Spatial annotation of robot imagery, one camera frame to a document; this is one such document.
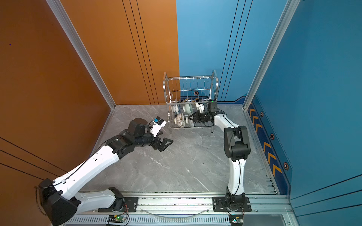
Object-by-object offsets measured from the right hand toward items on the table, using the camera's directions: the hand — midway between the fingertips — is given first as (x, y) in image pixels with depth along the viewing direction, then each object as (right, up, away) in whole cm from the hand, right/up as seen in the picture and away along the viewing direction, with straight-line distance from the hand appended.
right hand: (190, 118), depth 96 cm
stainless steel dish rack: (-4, +18, +16) cm, 25 cm away
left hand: (-12, -9, -22) cm, 27 cm away
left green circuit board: (-38, -51, -26) cm, 69 cm away
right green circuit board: (+22, -51, -26) cm, 62 cm away
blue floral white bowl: (-10, +7, +6) cm, 14 cm away
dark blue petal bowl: (-1, -3, -1) cm, 4 cm away
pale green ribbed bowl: (-2, +7, +7) cm, 10 cm away
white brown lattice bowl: (-7, -1, -2) cm, 8 cm away
